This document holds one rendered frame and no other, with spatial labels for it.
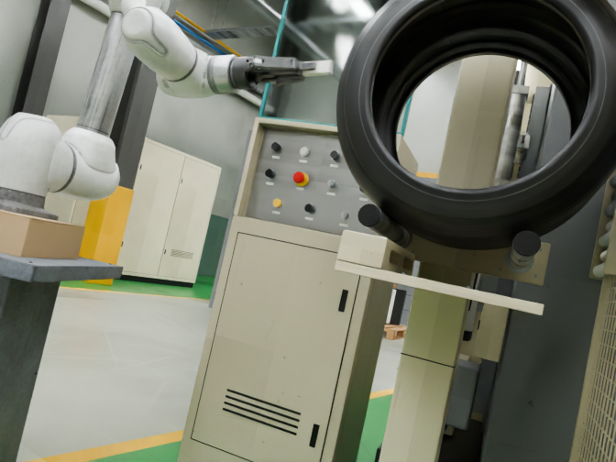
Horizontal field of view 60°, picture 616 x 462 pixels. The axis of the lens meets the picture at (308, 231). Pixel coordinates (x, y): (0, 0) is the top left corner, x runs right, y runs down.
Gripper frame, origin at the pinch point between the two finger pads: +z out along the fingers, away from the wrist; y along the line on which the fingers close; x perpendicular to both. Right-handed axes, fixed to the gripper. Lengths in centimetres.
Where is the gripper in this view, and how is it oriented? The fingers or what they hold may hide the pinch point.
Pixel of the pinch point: (317, 68)
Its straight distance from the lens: 126.2
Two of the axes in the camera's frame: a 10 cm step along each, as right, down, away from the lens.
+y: 3.4, 1.3, 9.3
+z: 9.4, 0.4, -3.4
